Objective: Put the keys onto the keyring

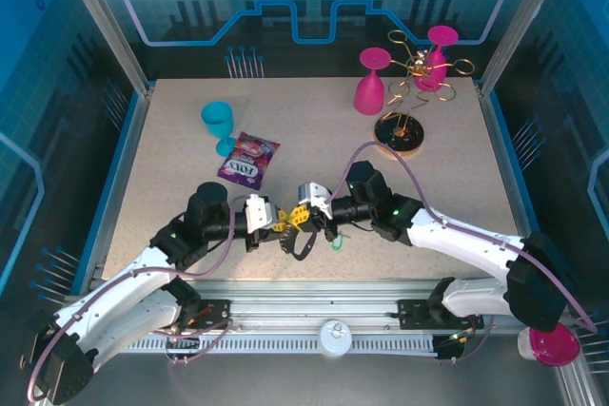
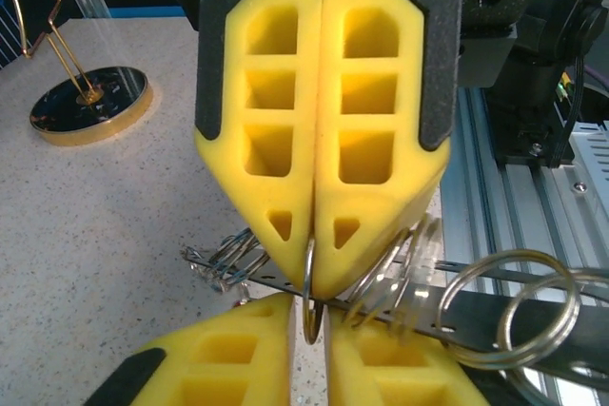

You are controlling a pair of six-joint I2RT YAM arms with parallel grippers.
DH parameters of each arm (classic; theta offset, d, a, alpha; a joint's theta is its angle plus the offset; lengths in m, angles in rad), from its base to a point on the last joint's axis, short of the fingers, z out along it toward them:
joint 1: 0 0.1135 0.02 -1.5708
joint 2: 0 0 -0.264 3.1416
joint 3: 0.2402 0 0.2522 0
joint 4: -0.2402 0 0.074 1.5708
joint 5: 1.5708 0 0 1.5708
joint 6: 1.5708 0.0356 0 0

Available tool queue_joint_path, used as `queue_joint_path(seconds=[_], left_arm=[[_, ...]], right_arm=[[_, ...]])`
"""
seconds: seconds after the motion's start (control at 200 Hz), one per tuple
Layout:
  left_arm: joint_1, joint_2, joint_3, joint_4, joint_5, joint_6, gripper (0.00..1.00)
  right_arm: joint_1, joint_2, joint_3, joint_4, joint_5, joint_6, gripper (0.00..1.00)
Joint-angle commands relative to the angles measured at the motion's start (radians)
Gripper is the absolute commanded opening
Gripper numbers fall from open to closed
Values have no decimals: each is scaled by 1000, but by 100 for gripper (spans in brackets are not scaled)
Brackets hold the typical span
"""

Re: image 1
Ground metal key plate with rings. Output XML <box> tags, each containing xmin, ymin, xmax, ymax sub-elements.
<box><xmin>279</xmin><ymin>226</ymin><xmax>319</xmax><ymax>262</ymax></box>

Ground purple candy bag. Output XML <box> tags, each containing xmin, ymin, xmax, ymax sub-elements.
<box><xmin>217</xmin><ymin>131</ymin><xmax>281</xmax><ymax>191</ymax></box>

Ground magenta plastic goblet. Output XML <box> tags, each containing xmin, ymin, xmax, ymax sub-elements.
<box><xmin>353</xmin><ymin>47</ymin><xmax>392</xmax><ymax>116</ymax></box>
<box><xmin>414</xmin><ymin>25</ymin><xmax>461</xmax><ymax>93</ymax></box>

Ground blue table edge strip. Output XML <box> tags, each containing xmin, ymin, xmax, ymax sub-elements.
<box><xmin>484</xmin><ymin>89</ymin><xmax>562</xmax><ymax>296</ymax></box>
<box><xmin>70</xmin><ymin>89</ymin><xmax>147</xmax><ymax>296</ymax></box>

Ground cyan plastic goblet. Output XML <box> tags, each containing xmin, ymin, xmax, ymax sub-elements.
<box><xmin>200</xmin><ymin>100</ymin><xmax>238</xmax><ymax>158</ymax></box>

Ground white round can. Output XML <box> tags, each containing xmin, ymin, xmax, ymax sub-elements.
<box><xmin>318</xmin><ymin>319</ymin><xmax>354</xmax><ymax>359</ymax></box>

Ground white cup with pink lid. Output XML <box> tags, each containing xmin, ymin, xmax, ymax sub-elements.
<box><xmin>517</xmin><ymin>322</ymin><xmax>581</xmax><ymax>368</ymax></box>

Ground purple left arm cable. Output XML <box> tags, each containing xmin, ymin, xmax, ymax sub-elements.
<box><xmin>26</xmin><ymin>195</ymin><xmax>261</xmax><ymax>402</ymax></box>

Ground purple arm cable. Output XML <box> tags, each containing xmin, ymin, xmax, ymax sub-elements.
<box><xmin>329</xmin><ymin>141</ymin><xmax>599</xmax><ymax>364</ymax></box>
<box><xmin>26</xmin><ymin>195</ymin><xmax>261</xmax><ymax>402</ymax></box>

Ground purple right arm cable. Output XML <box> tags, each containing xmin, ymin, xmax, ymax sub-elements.
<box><xmin>329</xmin><ymin>141</ymin><xmax>599</xmax><ymax>364</ymax></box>

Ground gold wire glass rack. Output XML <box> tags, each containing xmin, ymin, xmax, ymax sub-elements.
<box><xmin>373</xmin><ymin>29</ymin><xmax>476</xmax><ymax>156</ymax></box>

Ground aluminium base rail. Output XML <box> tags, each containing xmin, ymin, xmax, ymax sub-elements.
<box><xmin>97</xmin><ymin>277</ymin><xmax>570</xmax><ymax>337</ymax></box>

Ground white slotted cable duct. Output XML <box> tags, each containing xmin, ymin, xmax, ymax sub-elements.
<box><xmin>116</xmin><ymin>333</ymin><xmax>442</xmax><ymax>355</ymax></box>

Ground aluminium frame post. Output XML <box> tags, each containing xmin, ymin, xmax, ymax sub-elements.
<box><xmin>51</xmin><ymin>0</ymin><xmax>156</xmax><ymax>96</ymax></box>
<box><xmin>478</xmin><ymin>0</ymin><xmax>575</xmax><ymax>98</ymax></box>

